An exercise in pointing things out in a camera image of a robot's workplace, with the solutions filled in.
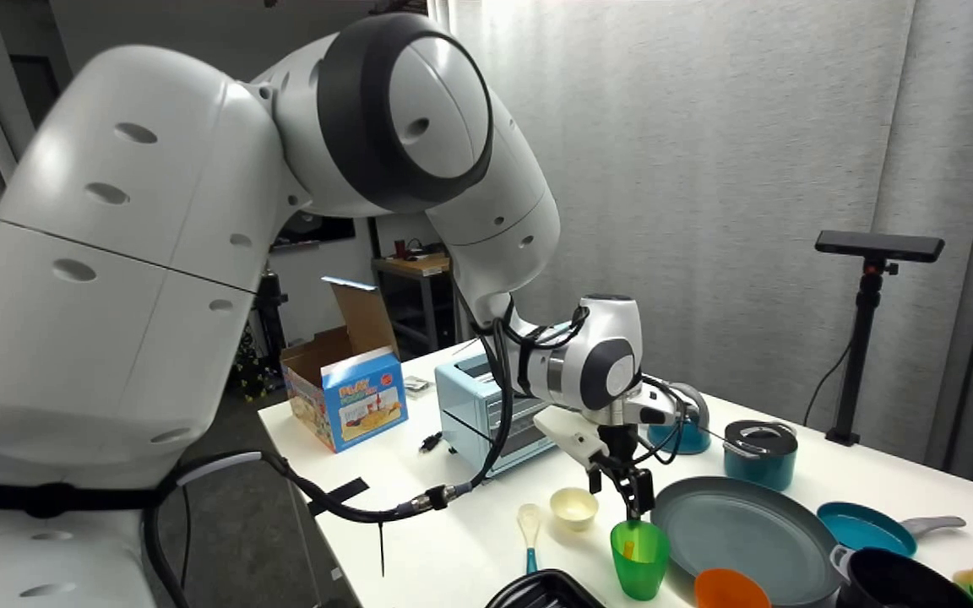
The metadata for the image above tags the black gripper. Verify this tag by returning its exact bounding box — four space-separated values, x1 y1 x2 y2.
583 419 657 526

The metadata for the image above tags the small white bowl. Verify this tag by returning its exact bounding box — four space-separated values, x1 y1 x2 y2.
548 484 603 537

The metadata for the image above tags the green plastic cup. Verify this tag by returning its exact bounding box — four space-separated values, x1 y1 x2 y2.
609 516 675 604

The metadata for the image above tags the blue toy kettle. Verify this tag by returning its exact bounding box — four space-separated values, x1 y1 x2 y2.
640 378 715 458

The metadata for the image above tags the large teal frying pan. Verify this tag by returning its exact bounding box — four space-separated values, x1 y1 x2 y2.
647 474 849 608

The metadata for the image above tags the teal pot with lid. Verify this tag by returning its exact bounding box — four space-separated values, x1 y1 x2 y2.
719 414 804 494

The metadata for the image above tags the orange plastic cup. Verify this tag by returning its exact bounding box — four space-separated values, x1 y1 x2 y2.
691 565 776 608

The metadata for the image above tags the light blue toaster oven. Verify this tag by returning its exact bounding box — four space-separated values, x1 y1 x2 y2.
433 346 563 484

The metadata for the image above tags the blue printed carton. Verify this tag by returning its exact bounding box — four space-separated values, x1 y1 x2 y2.
317 346 411 456

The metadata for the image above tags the black tape strip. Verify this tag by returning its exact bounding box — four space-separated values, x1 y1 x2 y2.
304 474 373 519

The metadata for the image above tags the black pot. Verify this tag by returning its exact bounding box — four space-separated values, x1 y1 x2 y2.
830 545 973 608

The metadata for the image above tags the wooden side desk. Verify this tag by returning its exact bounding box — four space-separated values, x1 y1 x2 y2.
369 250 458 359

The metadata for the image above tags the brown cardboard box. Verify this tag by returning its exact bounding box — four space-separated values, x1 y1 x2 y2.
276 279 398 441

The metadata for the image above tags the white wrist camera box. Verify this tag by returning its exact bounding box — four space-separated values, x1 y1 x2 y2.
529 401 616 474

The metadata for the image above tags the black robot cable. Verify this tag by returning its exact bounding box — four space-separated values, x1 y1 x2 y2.
137 311 521 608

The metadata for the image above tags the teal small pan grey handle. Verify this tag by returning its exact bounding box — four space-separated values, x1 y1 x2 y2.
815 495 968 559

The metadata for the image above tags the black camera stand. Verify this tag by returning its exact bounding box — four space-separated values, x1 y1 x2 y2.
799 227 948 449

